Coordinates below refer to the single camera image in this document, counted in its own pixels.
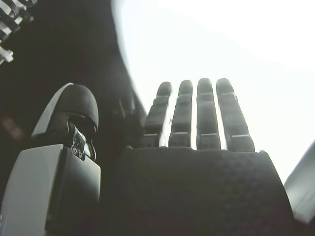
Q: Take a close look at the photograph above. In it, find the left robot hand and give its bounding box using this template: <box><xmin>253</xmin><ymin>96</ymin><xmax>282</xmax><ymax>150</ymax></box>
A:
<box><xmin>0</xmin><ymin>77</ymin><xmax>300</xmax><ymax>236</ymax></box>

